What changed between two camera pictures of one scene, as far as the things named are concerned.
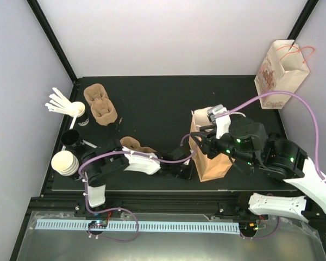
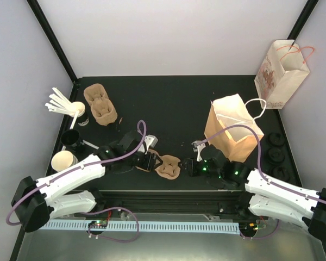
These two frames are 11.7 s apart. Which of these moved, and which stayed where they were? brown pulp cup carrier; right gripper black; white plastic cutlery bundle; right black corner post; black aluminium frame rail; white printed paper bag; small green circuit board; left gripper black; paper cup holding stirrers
Moved: brown pulp cup carrier; left gripper black; right gripper black
Stayed: white plastic cutlery bundle; right black corner post; paper cup holding stirrers; black aluminium frame rail; small green circuit board; white printed paper bag
